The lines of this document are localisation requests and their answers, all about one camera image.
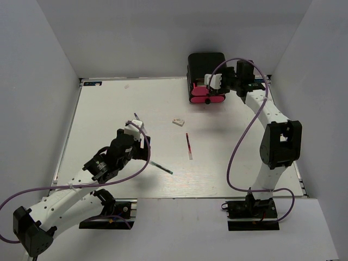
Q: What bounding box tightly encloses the white eraser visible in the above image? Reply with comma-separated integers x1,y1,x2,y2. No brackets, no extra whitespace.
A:
172,118,185,127

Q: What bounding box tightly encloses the left logo sticker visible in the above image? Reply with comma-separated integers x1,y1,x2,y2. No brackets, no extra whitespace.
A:
83,81,102,86

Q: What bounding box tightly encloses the pink top drawer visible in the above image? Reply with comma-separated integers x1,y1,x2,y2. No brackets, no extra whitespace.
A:
191,84,209,96

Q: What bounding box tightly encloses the black drawer cabinet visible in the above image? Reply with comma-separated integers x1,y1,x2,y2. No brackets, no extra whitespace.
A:
187,52,225,98

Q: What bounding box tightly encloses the green gel pen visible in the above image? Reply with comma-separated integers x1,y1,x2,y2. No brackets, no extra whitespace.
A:
150,161,173,175

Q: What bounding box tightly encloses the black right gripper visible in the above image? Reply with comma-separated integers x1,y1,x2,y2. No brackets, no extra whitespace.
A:
213,66,242,96

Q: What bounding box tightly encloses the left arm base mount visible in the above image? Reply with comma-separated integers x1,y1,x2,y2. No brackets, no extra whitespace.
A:
79,189,137,230

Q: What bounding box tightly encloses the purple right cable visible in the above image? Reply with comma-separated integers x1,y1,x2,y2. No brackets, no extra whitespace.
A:
210,58,296,223

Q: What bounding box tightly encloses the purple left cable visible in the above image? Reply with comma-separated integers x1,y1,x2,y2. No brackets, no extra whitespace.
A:
0,121,151,244

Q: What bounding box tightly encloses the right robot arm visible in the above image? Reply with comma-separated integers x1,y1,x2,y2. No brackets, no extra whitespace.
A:
205,58,302,217

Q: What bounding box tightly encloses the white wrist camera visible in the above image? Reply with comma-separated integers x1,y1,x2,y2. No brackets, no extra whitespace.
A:
124,119,144,141
204,73,222,95

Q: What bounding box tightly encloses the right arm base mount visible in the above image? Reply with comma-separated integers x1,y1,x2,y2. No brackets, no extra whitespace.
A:
221,199,279,232

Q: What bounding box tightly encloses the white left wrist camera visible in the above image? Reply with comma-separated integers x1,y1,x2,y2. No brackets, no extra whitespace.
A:
124,119,144,141

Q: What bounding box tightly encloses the red gel pen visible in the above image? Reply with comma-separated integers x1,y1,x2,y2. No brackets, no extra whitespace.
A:
185,133,193,160

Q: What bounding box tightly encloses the purple cable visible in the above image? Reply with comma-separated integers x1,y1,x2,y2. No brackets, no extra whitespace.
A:
210,58,296,223
0,121,151,244

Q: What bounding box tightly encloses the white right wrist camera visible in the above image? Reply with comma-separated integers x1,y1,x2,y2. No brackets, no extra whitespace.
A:
204,73,222,95

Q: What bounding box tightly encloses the purple gel pen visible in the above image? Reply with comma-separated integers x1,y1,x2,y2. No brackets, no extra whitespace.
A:
134,113,147,134

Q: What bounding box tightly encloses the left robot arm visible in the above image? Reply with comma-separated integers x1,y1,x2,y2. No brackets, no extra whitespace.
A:
13,120,151,259

